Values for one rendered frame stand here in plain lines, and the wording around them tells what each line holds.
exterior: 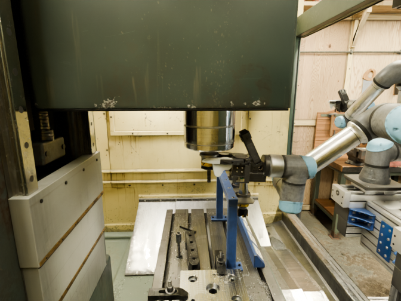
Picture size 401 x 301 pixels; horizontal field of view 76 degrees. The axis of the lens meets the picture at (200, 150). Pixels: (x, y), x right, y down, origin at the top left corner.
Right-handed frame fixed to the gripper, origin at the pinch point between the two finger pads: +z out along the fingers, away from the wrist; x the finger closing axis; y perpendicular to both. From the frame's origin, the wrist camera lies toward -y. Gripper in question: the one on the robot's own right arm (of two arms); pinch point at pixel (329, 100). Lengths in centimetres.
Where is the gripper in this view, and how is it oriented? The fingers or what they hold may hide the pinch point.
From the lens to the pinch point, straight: 217.9
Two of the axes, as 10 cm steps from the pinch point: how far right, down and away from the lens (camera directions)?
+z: -2.5, -2.2, 9.4
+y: 1.3, 9.6, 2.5
